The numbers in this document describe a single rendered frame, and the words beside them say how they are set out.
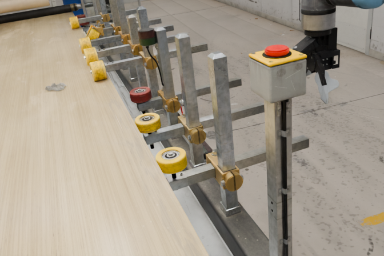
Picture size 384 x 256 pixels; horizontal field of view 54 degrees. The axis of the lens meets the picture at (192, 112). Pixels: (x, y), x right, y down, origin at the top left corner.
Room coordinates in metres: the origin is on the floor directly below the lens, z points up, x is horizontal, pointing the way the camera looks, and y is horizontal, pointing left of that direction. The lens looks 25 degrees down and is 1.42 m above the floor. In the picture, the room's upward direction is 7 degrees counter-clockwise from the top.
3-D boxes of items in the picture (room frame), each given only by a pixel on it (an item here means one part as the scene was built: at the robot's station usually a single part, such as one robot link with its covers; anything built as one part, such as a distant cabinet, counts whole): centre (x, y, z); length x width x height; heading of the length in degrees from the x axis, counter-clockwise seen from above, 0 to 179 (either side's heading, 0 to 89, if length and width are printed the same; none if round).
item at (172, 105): (1.35, 0.09, 0.85); 0.14 x 0.06 x 0.05; 17
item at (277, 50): (0.60, -0.15, 1.22); 0.04 x 0.04 x 0.02
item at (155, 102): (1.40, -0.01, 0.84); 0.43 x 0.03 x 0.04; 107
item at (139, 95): (1.34, 0.18, 0.85); 0.08 x 0.08 x 0.11
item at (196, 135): (1.11, 0.01, 0.84); 0.14 x 0.06 x 0.05; 17
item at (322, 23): (1.04, -0.37, 1.16); 0.10 x 0.09 x 0.05; 13
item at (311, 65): (1.04, -0.38, 1.08); 0.09 x 0.08 x 0.12; 103
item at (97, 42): (2.09, 0.29, 0.95); 0.50 x 0.04 x 0.04; 107
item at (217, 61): (0.85, -0.07, 0.92); 0.04 x 0.04 x 0.48; 17
